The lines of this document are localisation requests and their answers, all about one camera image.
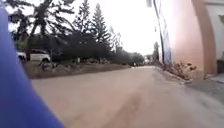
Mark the row of conifer trees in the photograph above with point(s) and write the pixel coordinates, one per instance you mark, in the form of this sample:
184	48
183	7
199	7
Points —
83	43

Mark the grey-brown asphalt road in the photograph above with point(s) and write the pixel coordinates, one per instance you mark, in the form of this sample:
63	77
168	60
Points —
126	100

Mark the tree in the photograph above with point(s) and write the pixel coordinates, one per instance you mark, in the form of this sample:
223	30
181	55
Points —
156	51

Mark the bare earth verge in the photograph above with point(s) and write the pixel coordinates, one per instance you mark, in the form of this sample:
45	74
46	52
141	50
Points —
66	69

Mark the kerb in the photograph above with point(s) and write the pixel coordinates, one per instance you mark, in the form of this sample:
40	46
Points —
173	78

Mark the dry brown bush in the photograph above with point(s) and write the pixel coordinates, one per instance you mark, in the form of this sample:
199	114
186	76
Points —
180	70

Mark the white car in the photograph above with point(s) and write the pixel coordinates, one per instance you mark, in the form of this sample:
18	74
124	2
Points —
38	56

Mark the pink building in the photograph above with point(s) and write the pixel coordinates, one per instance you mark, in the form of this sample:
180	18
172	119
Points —
183	33

